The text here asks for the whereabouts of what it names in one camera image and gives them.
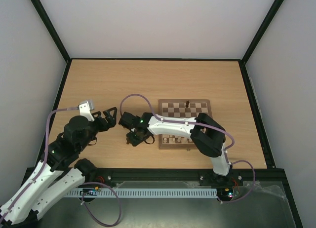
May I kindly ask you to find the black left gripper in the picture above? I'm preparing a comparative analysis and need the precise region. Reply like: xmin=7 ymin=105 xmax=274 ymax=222
xmin=78 ymin=107 xmax=118 ymax=151

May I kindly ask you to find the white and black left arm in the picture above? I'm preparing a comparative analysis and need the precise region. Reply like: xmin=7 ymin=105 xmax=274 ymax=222
xmin=0 ymin=103 xmax=117 ymax=227

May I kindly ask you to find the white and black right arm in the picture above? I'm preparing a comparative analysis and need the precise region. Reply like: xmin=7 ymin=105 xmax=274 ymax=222
xmin=119 ymin=112 xmax=235 ymax=185

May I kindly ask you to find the wooden chessboard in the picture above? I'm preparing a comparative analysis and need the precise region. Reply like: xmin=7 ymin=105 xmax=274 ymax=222
xmin=158 ymin=99 xmax=212 ymax=151

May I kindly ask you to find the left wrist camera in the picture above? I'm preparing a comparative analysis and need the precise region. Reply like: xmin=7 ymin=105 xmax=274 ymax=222
xmin=78 ymin=99 xmax=95 ymax=121

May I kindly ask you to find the light blue cable duct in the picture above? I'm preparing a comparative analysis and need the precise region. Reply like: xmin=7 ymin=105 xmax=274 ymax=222
xmin=65 ymin=188 xmax=218 ymax=198

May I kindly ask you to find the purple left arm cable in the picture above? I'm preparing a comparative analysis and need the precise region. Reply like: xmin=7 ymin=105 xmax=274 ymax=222
xmin=0 ymin=106 xmax=82 ymax=224

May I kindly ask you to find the black enclosure frame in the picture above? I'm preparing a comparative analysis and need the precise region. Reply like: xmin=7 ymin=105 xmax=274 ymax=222
xmin=30 ymin=0 xmax=303 ymax=228

